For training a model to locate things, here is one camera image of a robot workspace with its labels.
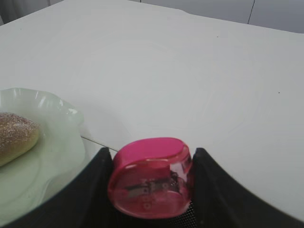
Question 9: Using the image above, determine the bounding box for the green wavy glass plate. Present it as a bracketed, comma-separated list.
[0, 88, 87, 226]

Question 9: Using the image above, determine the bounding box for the sugared bread roll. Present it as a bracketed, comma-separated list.
[0, 112, 40, 166]

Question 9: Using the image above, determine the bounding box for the pink pencil sharpener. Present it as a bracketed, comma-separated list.
[107, 137, 194, 219]

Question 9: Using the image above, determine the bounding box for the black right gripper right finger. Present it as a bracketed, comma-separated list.
[193, 148, 304, 228]

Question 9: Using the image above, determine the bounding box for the black mesh pen holder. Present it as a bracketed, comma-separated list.
[115, 201, 198, 228]

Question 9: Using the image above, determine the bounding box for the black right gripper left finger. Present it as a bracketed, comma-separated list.
[6, 147, 117, 228]

